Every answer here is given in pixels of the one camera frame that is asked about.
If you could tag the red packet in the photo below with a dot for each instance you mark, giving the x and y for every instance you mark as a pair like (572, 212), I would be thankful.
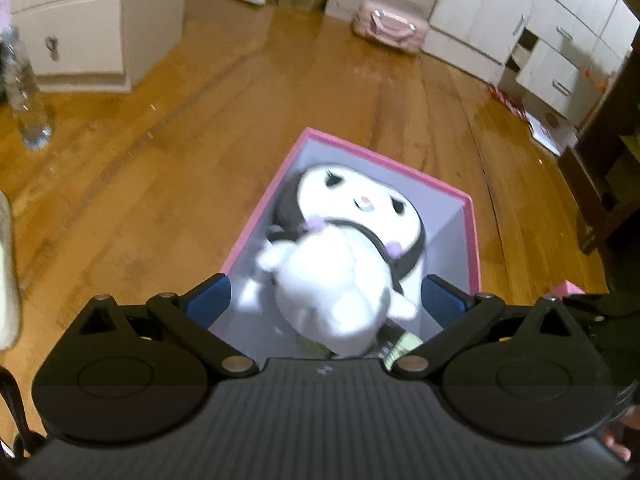
(510, 102)

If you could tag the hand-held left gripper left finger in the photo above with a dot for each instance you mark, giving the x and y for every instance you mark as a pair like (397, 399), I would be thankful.
(210, 302)

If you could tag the pink handbag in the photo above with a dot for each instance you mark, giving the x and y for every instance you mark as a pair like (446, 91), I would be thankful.
(390, 25)

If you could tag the clear plastic bottle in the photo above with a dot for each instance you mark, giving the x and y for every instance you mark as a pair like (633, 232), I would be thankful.
(27, 100)

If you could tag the dark wooden furniture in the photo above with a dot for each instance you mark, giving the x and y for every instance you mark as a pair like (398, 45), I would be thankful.
(610, 170)

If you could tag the cream drawer cabinet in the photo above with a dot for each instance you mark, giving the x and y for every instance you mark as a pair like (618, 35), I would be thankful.
(85, 25)

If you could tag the white and black plush toy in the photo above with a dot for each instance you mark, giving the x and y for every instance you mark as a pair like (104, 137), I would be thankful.
(335, 280)

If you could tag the white drawer cabinet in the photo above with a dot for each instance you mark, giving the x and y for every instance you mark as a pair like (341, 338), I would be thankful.
(500, 15)

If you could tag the white paper sheet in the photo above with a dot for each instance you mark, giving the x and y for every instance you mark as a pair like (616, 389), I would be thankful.
(547, 135)

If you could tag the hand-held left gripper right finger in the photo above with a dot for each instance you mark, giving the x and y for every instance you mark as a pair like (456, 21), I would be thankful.
(442, 305)

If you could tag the cream soft object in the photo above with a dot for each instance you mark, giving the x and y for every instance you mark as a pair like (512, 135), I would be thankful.
(9, 280)

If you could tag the green printed packet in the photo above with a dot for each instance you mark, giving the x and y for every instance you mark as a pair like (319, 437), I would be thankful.
(404, 344)

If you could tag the person's right hand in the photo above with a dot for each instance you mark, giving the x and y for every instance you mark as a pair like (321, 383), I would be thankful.
(616, 442)

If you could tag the pink cardboard box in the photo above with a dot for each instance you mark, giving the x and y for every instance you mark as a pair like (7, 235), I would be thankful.
(445, 220)

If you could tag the pink box lid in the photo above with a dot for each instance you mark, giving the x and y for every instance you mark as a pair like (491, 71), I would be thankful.
(567, 289)

